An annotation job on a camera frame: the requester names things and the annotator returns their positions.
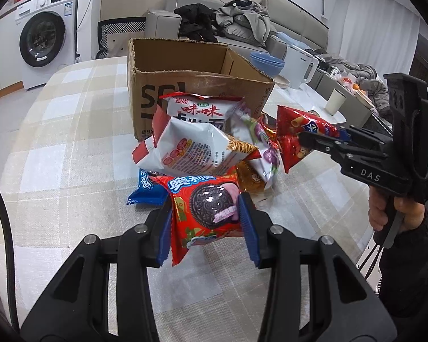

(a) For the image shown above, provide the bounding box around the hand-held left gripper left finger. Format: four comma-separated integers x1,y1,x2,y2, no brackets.
19,207,173,342

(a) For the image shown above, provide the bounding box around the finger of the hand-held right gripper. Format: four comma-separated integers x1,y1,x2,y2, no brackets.
298,131,387,162
337,125,395,146

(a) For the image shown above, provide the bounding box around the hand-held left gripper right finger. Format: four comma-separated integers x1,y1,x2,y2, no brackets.
237,192,398,342

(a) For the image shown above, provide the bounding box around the red cone snack bag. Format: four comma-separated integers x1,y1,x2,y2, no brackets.
276,105,341,174

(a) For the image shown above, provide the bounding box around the red cookie packet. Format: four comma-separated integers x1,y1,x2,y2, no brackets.
259,113,279,139
148,174,245,267

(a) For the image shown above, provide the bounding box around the orange cake packet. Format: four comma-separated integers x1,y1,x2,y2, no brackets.
235,160,270,195

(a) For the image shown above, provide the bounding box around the blue cookie packet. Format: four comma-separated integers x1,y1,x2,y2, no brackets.
126,169,170,206

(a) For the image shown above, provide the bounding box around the purple snack bag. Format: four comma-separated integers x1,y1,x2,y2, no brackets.
232,105,283,191

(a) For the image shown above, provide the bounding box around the white noodle snack bag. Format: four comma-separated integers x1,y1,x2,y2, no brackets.
131,105,262,177
162,93,245,132

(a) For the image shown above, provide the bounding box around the brown cardboard box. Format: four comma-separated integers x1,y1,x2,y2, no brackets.
126,37,275,141

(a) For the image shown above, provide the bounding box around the person's right forearm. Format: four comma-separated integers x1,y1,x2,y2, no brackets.
374,214,428,319

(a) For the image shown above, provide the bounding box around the person's right hand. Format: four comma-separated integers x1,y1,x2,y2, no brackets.
368,184,427,234

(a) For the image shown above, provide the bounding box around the white marble table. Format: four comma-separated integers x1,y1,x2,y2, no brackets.
262,78,354,132

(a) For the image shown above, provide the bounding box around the white cup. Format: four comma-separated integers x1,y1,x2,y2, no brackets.
324,88,347,115

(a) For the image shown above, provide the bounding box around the grey garment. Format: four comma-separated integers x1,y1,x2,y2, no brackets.
355,63,391,115

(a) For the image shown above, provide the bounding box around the white electric kettle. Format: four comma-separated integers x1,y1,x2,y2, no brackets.
282,44,320,89

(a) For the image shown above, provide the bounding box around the blue bowl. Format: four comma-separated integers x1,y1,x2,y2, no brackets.
251,60,285,78
250,52,286,66

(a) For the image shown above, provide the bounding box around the light blue cloth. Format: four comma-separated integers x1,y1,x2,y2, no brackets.
276,32,307,48

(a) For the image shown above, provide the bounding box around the white curtain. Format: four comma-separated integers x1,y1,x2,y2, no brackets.
342,0,419,65

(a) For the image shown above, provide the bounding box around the beige checked tablecloth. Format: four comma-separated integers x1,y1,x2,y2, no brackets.
0,55,379,342

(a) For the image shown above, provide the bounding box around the grey jacket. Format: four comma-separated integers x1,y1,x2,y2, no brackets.
214,0,272,47

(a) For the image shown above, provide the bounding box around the black jacket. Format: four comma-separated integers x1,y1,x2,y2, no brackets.
174,3,220,42

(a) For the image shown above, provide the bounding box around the grey sofa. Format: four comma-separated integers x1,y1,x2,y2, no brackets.
144,0,393,122

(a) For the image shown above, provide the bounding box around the black white patterned board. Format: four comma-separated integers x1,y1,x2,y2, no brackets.
97,17,147,59

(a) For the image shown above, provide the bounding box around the white washing machine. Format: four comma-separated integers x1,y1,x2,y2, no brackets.
13,0,81,89

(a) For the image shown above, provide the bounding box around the white kitchen base cabinet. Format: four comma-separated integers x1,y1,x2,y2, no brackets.
0,18,25,104

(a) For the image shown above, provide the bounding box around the black cable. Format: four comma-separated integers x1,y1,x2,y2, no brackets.
0,169,22,342

